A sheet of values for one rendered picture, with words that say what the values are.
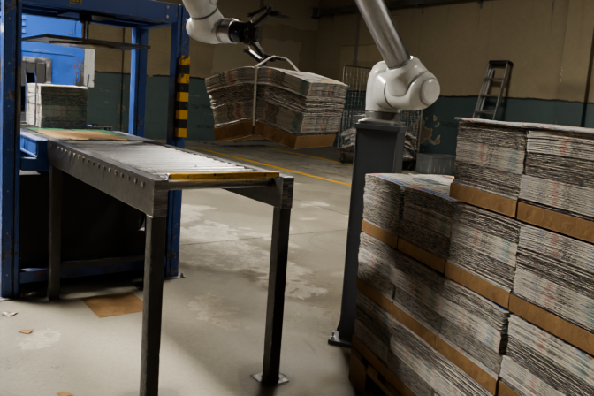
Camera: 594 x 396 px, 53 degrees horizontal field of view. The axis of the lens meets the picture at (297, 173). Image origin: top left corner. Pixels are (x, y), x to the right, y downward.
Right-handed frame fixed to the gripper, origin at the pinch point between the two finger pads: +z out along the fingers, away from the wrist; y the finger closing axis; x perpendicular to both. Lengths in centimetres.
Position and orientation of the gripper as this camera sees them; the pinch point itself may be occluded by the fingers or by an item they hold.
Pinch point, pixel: (283, 36)
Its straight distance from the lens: 211.6
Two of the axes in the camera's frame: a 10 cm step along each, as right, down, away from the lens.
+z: 8.4, 2.0, -5.0
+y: -1.2, 9.7, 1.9
